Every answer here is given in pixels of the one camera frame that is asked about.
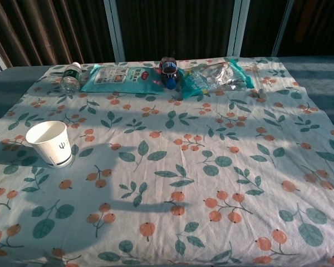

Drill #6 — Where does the white paper cup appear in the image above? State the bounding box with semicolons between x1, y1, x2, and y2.
25;121;73;169

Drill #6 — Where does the clear plastic tube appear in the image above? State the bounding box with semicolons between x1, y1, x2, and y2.
252;62;267;98

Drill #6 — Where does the dark brown pleated curtain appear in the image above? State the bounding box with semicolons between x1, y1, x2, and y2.
0;0;116;78
240;0;334;58
115;0;236;62

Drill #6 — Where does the teal wet wipes pack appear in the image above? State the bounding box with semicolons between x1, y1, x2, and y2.
80;63;165;95

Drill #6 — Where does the cola bottle blue cap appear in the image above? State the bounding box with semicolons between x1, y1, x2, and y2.
159;56;181;90

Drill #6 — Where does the white double frame post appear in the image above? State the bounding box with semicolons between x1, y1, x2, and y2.
227;0;252;58
104;0;126;63

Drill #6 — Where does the floral tablecloth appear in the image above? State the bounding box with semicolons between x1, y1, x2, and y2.
0;57;334;267

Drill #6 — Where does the blue grey felt table cover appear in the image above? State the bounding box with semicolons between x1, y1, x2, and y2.
0;55;334;134

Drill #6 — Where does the clear water bottle green label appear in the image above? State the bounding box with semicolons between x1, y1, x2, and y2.
60;61;82;94

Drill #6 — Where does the thin white frame post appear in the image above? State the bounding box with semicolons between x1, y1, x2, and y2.
271;0;295;57

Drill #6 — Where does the clear teal snack bag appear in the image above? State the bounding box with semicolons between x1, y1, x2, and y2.
180;57;256;100

